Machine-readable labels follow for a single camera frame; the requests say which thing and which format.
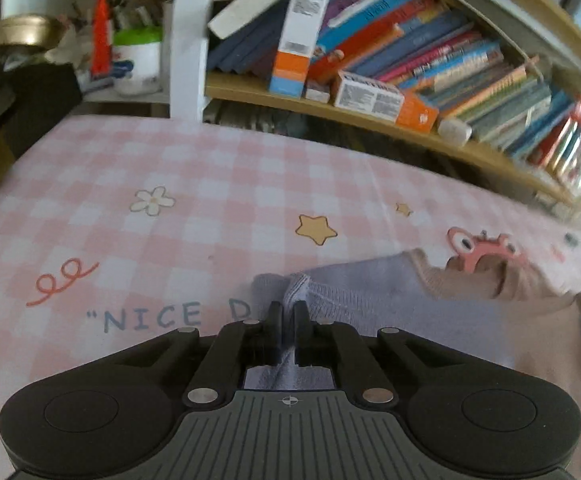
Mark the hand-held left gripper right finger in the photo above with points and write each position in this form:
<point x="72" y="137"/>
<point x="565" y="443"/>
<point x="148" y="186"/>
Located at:
<point x="301" y="330"/>

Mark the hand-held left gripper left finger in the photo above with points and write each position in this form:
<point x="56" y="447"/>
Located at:
<point x="273" y="330"/>

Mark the purple and pink sweater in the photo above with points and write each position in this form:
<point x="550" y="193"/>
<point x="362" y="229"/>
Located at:
<point x="420" y="320"/>

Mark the small red white box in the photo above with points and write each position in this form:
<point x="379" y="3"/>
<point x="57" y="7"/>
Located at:
<point x="317" y="91"/>

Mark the white charger plug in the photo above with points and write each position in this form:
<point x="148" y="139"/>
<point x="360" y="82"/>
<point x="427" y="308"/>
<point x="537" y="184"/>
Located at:
<point x="454" y="131"/>

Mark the orange and white toothpaste box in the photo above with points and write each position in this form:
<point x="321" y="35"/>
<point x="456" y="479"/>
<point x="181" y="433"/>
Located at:
<point x="370" y="95"/>

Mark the white jar with green lid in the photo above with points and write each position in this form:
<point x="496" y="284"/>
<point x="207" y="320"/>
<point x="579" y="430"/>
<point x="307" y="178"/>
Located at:
<point x="138" y="65"/>

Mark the tall white toothpaste box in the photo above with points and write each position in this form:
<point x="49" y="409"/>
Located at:
<point x="300" y="25"/>

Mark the row of colourful books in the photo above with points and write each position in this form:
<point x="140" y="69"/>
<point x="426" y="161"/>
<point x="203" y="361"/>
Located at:
<point x="445" y="60"/>

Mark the wooden bookshelf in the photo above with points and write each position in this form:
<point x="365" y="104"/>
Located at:
<point x="190" y="35"/>

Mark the dark bag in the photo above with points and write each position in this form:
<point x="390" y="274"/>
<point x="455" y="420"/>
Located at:
<point x="35" y="105"/>

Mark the red bottle white cap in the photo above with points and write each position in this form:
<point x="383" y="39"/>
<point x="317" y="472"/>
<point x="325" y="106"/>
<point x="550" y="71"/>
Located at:
<point x="101" y="35"/>

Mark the bunch of pens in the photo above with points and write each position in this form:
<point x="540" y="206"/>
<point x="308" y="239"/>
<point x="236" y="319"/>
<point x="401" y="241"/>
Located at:
<point x="140" y="10"/>

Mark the crumpled white tissue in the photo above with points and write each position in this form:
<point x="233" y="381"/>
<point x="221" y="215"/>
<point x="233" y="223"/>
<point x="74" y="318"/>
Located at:
<point x="68" y="47"/>

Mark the gold metal bowl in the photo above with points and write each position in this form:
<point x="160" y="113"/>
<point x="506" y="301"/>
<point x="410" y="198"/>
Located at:
<point x="23" y="32"/>

